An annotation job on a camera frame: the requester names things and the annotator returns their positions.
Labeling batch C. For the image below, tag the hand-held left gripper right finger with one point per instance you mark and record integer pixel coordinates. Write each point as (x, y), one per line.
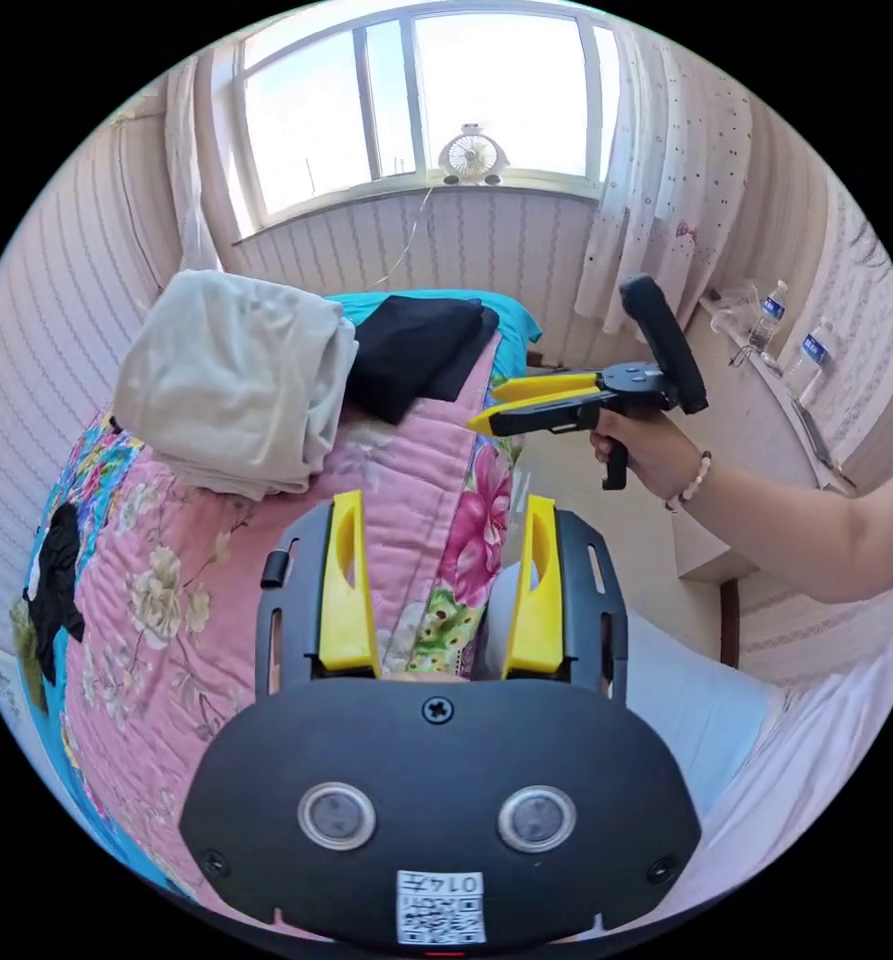
(536, 607)

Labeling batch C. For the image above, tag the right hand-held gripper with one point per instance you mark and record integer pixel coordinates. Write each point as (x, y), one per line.
(566, 418)

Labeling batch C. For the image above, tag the person's right forearm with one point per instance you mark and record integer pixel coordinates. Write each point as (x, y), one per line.
(791, 525)

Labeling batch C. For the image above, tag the bed with pink floral quilt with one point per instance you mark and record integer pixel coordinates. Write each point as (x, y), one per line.
(191, 637)

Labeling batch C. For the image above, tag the plain white curtain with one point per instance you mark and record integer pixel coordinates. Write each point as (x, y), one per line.
(191, 172)

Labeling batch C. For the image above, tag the rolled grey blanket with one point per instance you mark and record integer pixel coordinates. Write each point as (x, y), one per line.
(228, 375)

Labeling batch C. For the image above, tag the person's body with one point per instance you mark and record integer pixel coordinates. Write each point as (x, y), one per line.
(686, 712)

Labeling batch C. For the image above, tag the crumpled black garment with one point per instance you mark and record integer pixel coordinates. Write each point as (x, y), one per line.
(56, 577)

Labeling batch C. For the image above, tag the small white fan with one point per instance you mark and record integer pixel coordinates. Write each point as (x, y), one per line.
(470, 156)

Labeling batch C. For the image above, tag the green fuzzy cloth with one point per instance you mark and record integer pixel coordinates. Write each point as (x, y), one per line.
(30, 645)

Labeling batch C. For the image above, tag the dotted white curtain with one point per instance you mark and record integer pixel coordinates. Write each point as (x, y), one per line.
(663, 187)

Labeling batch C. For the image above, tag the person's right hand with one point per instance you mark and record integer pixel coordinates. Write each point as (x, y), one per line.
(656, 450)

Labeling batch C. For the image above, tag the black short sleeve shirt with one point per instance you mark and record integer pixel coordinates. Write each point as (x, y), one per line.
(416, 352)

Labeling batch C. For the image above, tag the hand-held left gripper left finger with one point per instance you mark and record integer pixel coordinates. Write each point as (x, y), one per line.
(348, 600)

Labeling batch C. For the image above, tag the window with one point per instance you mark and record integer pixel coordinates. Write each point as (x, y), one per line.
(416, 97)

